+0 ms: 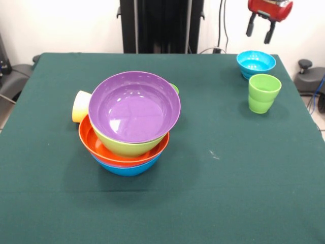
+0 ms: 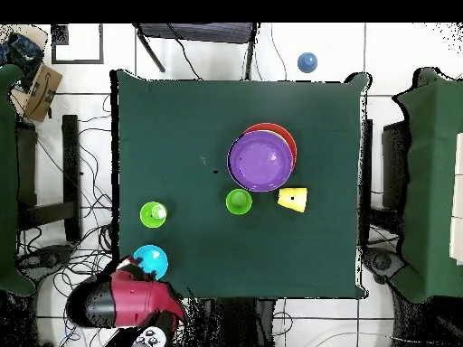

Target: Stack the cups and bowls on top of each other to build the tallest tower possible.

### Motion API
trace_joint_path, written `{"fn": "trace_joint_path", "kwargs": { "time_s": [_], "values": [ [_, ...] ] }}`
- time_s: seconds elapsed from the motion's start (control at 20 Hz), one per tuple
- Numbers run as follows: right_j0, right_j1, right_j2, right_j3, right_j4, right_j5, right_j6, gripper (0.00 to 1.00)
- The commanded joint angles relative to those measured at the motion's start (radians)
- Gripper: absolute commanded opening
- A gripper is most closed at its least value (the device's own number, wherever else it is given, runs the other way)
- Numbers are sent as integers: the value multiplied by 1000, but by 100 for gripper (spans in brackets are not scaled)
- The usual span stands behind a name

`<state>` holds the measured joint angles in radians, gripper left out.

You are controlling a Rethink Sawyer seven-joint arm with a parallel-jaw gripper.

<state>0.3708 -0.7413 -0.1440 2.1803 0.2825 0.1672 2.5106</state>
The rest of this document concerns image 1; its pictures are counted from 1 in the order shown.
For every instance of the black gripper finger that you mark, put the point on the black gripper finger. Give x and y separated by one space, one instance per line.
250 26
268 34

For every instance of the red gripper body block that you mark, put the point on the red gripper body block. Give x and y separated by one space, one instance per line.
271 10

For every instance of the light blue small bowl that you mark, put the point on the light blue small bowl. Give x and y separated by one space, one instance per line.
255 63

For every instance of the plain green cup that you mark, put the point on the plain green cup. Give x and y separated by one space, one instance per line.
175 88

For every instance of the purple bowl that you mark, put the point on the purple bowl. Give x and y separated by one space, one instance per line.
134 114

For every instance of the large green bowl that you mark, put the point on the large green bowl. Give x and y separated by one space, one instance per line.
127 150

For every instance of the ribbed yellow cup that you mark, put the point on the ribbed yellow cup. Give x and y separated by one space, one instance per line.
80 106

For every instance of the large blue bowl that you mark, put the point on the large blue bowl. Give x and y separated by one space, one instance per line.
127 171

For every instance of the wide orange bowl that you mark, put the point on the wide orange bowl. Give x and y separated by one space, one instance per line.
86 139

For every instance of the ribbed green cup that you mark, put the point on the ribbed green cup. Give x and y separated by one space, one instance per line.
264 101

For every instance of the dark green table cloth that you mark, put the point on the dark green table cloth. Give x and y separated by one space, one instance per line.
203 190

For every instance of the grey chair base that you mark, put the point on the grey chair base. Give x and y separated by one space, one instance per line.
15 76

